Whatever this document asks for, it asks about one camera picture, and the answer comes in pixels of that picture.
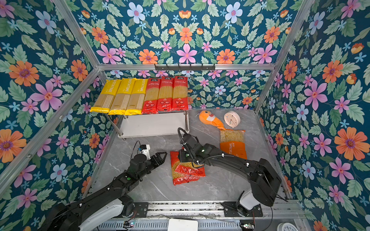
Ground white round device bottom right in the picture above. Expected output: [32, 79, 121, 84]
[277, 222, 298, 231]

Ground orange fish plush toy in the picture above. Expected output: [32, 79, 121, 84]
[198, 110, 225, 131]

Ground white box at bottom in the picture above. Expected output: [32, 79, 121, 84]
[167, 218, 198, 231]

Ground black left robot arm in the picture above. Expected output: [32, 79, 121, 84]
[39, 152, 167, 231]

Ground red macaroni bag small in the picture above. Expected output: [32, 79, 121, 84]
[175, 162, 206, 177]

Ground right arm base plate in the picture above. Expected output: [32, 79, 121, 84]
[221, 201, 263, 218]

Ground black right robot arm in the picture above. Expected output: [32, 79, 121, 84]
[177, 128, 282, 215]

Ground red spaghetti pack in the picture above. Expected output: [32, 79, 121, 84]
[157, 77, 174, 112]
[172, 76, 188, 111]
[142, 79, 161, 114]

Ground white two-tier shelf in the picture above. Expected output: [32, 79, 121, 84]
[102, 110, 190, 139]

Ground black hook rail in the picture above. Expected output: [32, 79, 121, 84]
[154, 64, 216, 71]

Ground orange macaroni bag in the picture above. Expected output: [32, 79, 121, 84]
[220, 130, 248, 159]

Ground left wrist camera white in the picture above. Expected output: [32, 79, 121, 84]
[140, 144, 151, 160]

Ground red spaghetti pack front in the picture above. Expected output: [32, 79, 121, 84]
[172, 76, 188, 111]

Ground yellow spaghetti pack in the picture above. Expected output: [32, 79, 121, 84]
[125, 79, 148, 115]
[90, 80, 121, 114]
[108, 78, 136, 115]

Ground pink round alarm clock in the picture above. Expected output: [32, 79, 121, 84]
[224, 111, 241, 128]

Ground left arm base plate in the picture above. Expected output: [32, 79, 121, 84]
[129, 202, 149, 219]

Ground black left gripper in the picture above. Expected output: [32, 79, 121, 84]
[137, 151, 168, 182]

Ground red macaroni bag large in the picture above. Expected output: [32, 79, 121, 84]
[170, 151, 200, 185]

